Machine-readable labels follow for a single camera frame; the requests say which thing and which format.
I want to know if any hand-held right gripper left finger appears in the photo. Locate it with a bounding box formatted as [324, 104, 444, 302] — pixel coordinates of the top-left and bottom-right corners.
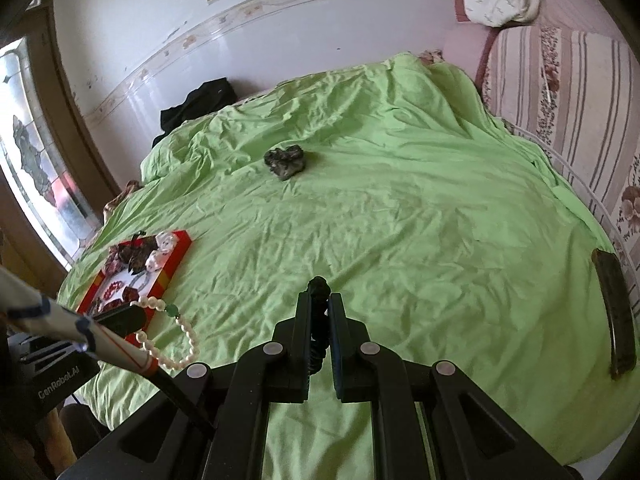
[57, 290, 315, 480]

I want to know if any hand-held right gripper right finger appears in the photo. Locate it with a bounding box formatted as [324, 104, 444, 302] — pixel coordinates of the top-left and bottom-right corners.
[327, 292, 576, 480]

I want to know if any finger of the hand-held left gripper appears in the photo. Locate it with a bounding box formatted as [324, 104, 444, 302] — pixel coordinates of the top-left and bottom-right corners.
[92, 305, 148, 338]

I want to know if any pearl bracelet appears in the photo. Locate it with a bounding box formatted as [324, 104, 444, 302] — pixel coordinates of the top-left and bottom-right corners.
[129, 296, 202, 373]

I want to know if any small black hair tie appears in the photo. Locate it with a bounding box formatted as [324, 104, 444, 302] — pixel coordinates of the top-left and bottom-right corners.
[307, 276, 331, 375]

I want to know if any red cardboard box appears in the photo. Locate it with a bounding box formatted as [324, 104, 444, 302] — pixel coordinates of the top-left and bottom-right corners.
[75, 230, 193, 341]

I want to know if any white rod with black tip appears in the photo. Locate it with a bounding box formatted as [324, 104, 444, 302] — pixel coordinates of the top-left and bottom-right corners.
[0, 265, 216, 436]

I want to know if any black claw hair clip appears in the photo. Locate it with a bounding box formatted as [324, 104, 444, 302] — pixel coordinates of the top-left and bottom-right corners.
[127, 247, 151, 273]

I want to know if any white dotted scrunchie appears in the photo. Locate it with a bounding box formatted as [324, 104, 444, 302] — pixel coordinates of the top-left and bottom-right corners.
[145, 234, 178, 268]

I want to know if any brown patterned blanket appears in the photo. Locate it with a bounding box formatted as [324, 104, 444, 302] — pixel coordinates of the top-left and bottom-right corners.
[102, 180, 146, 223]

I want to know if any green blanket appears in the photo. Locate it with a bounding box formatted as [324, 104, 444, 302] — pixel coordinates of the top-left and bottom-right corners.
[57, 52, 626, 480]

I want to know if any dark patterned scrunchie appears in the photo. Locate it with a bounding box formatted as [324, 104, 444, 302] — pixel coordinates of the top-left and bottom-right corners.
[263, 144, 307, 180]

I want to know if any patterned glass window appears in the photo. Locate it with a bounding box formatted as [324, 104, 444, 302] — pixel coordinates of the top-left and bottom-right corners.
[0, 35, 103, 271]

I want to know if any black cloth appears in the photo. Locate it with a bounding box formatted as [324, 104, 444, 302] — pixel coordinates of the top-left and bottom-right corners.
[152, 77, 238, 148]

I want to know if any dark brown flat case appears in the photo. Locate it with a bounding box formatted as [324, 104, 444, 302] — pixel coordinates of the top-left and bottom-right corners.
[591, 247, 638, 380]

